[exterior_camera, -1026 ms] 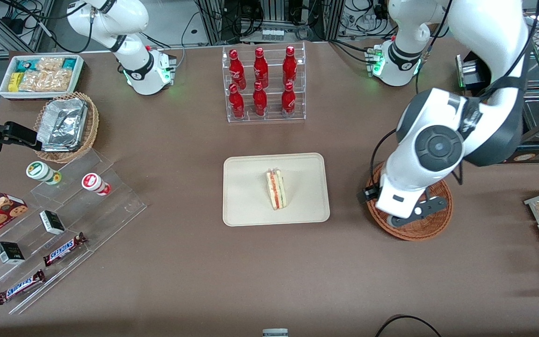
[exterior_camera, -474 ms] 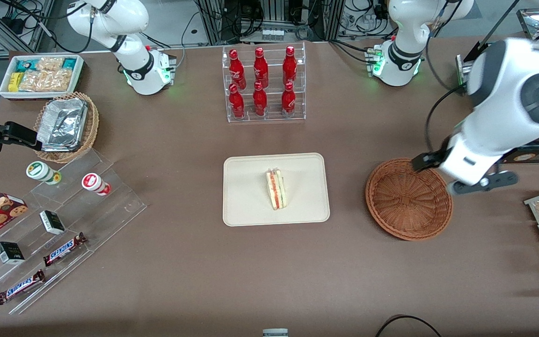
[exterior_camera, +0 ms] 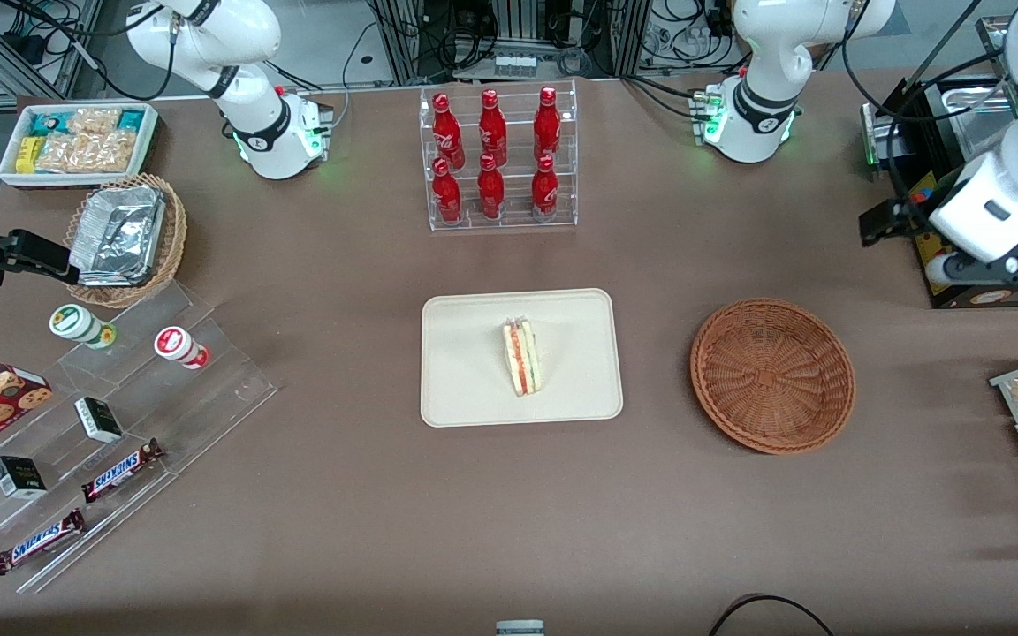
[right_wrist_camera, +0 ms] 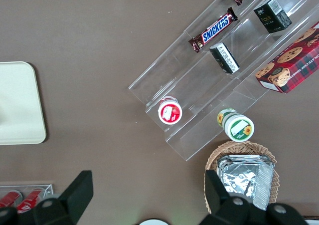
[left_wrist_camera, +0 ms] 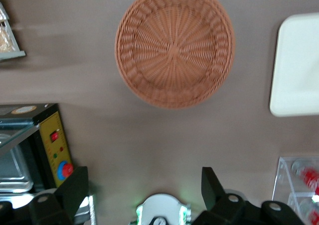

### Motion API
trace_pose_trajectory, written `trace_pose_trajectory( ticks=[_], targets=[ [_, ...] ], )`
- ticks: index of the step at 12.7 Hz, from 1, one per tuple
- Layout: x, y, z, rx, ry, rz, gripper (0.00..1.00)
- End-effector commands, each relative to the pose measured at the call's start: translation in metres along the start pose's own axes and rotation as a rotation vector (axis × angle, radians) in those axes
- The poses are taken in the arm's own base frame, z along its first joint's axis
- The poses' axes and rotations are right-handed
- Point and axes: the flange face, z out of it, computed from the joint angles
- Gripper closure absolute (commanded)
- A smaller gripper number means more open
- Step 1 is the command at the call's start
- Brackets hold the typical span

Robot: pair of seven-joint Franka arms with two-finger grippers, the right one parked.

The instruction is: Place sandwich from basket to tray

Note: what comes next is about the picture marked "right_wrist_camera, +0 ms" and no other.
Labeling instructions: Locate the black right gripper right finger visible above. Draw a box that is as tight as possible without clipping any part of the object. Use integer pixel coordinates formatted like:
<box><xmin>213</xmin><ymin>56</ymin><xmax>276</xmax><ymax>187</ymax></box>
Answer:
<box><xmin>199</xmin><ymin>170</ymin><xmax>269</xmax><ymax>225</ymax></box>

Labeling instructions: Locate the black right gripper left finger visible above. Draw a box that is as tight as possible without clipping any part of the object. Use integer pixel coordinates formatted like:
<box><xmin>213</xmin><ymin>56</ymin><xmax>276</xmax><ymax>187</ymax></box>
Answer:
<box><xmin>33</xmin><ymin>170</ymin><xmax>94</xmax><ymax>225</ymax></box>

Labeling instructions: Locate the woven wicker basket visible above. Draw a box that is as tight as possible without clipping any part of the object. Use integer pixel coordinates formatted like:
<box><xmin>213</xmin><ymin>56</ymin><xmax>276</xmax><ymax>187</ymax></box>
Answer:
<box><xmin>203</xmin><ymin>140</ymin><xmax>280</xmax><ymax>214</ymax></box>

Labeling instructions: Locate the cream rectangular tray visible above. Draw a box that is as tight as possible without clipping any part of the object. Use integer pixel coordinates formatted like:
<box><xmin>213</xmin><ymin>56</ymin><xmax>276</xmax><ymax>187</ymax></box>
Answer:
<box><xmin>0</xmin><ymin>61</ymin><xmax>47</xmax><ymax>145</ymax></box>

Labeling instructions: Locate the clear acrylic can holder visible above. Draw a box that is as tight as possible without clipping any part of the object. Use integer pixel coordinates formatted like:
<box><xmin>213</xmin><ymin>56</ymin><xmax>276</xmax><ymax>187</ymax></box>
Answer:
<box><xmin>0</xmin><ymin>184</ymin><xmax>54</xmax><ymax>212</ymax></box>

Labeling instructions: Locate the red soda can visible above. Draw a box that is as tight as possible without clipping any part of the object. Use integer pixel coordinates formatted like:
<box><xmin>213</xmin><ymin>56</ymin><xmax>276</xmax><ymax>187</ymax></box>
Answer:
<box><xmin>0</xmin><ymin>190</ymin><xmax>23</xmax><ymax>209</ymax></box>
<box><xmin>16</xmin><ymin>188</ymin><xmax>45</xmax><ymax>215</ymax></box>

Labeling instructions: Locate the green-lid sunflower cup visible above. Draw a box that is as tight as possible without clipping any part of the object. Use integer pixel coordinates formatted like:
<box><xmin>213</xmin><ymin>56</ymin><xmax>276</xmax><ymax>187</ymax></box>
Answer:
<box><xmin>216</xmin><ymin>107</ymin><xmax>255</xmax><ymax>143</ymax></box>

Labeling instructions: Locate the white round object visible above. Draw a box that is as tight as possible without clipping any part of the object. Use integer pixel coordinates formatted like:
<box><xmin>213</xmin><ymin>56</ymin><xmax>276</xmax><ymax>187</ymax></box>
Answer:
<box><xmin>139</xmin><ymin>219</ymin><xmax>168</xmax><ymax>225</ymax></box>

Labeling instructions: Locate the red-lid yogurt cup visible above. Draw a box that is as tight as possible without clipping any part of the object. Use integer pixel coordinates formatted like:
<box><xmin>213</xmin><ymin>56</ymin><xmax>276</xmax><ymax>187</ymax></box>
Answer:
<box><xmin>157</xmin><ymin>95</ymin><xmax>183</xmax><ymax>125</ymax></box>

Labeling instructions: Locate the clear acrylic stepped shelf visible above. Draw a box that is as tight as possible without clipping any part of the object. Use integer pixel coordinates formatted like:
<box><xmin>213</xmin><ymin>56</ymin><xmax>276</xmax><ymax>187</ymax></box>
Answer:
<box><xmin>128</xmin><ymin>0</ymin><xmax>319</xmax><ymax>162</ymax></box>

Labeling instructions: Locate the small black carton box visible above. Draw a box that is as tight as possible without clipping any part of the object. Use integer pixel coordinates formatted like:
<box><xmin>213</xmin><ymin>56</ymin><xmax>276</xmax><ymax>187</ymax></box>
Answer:
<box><xmin>209</xmin><ymin>42</ymin><xmax>240</xmax><ymax>74</ymax></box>

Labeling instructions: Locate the red tartan cookie box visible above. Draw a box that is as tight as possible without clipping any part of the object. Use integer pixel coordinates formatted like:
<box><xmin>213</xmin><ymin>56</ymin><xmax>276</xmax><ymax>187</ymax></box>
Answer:
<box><xmin>254</xmin><ymin>21</ymin><xmax>319</xmax><ymax>94</ymax></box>

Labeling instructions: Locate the black small box upper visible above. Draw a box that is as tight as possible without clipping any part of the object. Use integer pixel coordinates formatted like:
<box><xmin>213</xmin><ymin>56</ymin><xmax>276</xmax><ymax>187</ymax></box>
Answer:
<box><xmin>253</xmin><ymin>0</ymin><xmax>293</xmax><ymax>34</ymax></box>

